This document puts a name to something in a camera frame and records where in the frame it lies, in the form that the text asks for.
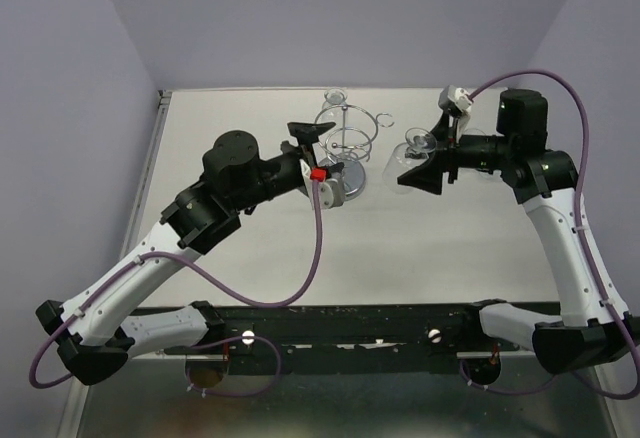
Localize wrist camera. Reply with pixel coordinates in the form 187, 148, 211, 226
438, 85, 473, 133
298, 160, 346, 210

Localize chrome wine glass rack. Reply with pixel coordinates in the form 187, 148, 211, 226
314, 103, 395, 201

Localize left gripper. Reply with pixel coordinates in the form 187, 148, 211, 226
231, 119, 334, 212

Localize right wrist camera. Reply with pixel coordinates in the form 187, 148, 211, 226
438, 85, 473, 133

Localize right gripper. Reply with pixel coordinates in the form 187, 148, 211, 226
399, 109, 515, 194

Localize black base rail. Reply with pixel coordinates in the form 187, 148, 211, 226
119, 302, 539, 377

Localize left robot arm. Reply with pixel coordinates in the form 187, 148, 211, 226
29, 122, 344, 389

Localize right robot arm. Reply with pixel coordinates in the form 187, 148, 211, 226
397, 89, 639, 375

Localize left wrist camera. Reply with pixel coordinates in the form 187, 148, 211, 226
298, 160, 346, 210

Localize aluminium frame rail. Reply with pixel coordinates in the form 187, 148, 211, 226
56, 90, 172, 437

